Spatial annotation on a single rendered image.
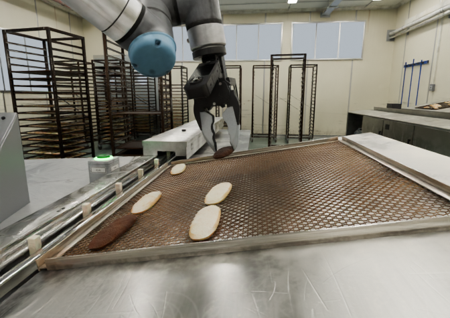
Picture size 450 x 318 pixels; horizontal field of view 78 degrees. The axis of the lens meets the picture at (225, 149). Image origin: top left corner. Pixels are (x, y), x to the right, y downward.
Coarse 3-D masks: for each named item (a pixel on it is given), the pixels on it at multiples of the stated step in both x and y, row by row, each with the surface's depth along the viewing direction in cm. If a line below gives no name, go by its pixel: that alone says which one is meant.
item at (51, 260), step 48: (288, 144) 77; (336, 144) 72; (144, 192) 58; (192, 192) 53; (240, 192) 48; (288, 192) 44; (384, 192) 38; (432, 192) 35; (192, 240) 34; (240, 240) 30; (288, 240) 29; (336, 240) 28
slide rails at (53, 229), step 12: (144, 168) 94; (132, 180) 82; (108, 192) 71; (120, 192) 71; (96, 204) 64; (72, 216) 56; (48, 228) 51; (60, 228) 52; (12, 252) 43; (24, 252) 44; (36, 252) 43; (0, 264) 40; (0, 276) 38
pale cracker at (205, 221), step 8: (208, 208) 40; (216, 208) 40; (200, 216) 38; (208, 216) 37; (216, 216) 37; (192, 224) 36; (200, 224) 35; (208, 224) 35; (216, 224) 36; (192, 232) 34; (200, 232) 34; (208, 232) 34
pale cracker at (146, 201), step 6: (156, 192) 54; (144, 198) 51; (150, 198) 50; (156, 198) 51; (138, 204) 48; (144, 204) 48; (150, 204) 48; (132, 210) 47; (138, 210) 46; (144, 210) 46
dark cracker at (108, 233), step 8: (128, 216) 43; (136, 216) 44; (112, 224) 41; (120, 224) 40; (128, 224) 41; (104, 232) 38; (112, 232) 38; (120, 232) 38; (96, 240) 36; (104, 240) 36; (112, 240) 37; (96, 248) 35
